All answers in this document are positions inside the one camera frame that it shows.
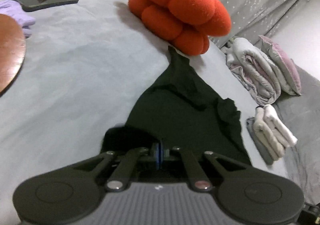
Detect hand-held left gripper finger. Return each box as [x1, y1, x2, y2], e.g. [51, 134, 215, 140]
[72, 142, 160, 192]
[159, 142, 253, 192]

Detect black garment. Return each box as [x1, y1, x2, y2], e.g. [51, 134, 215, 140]
[100, 45, 252, 165]

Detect beige folded garment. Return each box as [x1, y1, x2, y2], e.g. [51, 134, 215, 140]
[254, 109, 280, 160]
[257, 107, 287, 157]

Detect light grey bed sheet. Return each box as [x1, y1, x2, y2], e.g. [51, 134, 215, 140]
[0, 0, 288, 225]

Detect white folded garment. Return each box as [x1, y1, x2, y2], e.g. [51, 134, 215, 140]
[262, 104, 298, 148]

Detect folded grey pink quilt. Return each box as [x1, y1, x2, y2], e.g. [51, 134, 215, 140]
[221, 37, 282, 105]

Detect dark grey blanket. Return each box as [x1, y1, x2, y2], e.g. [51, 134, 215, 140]
[272, 64, 320, 205]

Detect orange pumpkin plush pillow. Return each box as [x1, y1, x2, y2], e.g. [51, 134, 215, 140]
[128, 0, 232, 56]

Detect pink grey pillow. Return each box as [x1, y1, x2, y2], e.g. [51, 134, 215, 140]
[258, 35, 302, 96]

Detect brown wooden hand mirror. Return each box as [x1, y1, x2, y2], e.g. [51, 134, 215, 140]
[0, 14, 27, 94]

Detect lilac cloth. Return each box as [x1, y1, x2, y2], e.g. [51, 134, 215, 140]
[0, 0, 36, 38]

